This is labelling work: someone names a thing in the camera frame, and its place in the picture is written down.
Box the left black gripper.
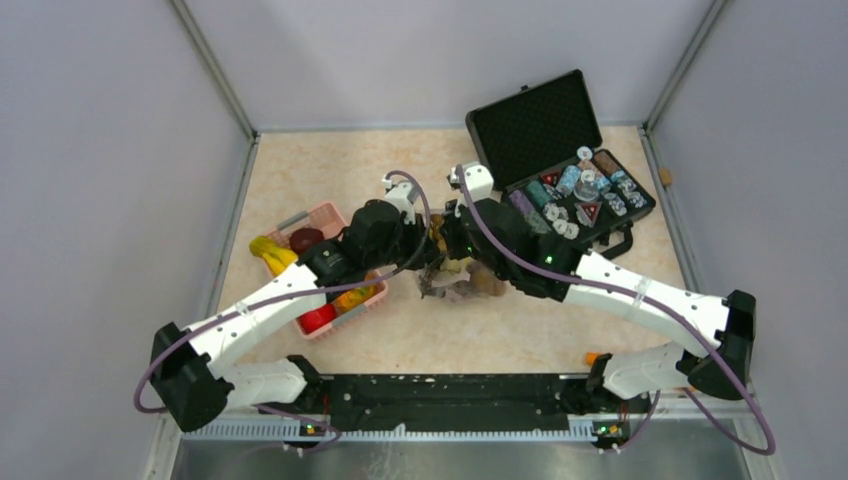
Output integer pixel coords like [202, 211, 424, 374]
[366, 213, 443, 271]

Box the tan longan fruit cluster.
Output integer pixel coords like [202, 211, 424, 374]
[419, 213, 468, 296]

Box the clear zip top bag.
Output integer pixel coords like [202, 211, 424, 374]
[413, 209, 509, 303]

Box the brown mushroom toy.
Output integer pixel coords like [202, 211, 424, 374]
[469, 268, 507, 297]

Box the yellow banana bunch toy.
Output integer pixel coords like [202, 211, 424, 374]
[249, 236, 298, 277]

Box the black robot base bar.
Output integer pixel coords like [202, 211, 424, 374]
[295, 373, 599, 433]

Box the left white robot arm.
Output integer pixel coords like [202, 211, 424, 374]
[141, 198, 438, 433]

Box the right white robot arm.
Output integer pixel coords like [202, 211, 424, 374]
[440, 199, 756, 412]

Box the pink plastic food basket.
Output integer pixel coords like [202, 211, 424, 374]
[264, 202, 388, 340]

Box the purple poker chip stack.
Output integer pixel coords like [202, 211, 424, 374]
[508, 189, 537, 217]

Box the green poker chip stack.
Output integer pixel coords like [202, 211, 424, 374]
[525, 180, 556, 209]

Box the orange spiky fruit toy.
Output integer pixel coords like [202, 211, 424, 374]
[333, 284, 380, 315]

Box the light blue poker chip stack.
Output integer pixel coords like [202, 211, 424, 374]
[555, 165, 581, 197]

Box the black poker chip case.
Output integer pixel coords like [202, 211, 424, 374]
[465, 69, 656, 259]

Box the dark red plum toy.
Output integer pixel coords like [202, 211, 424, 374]
[288, 227, 325, 256]

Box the red apple toy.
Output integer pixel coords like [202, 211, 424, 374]
[297, 304, 337, 335]

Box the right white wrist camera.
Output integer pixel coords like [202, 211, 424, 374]
[447, 162, 494, 206]

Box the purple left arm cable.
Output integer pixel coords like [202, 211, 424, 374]
[133, 170, 433, 454]

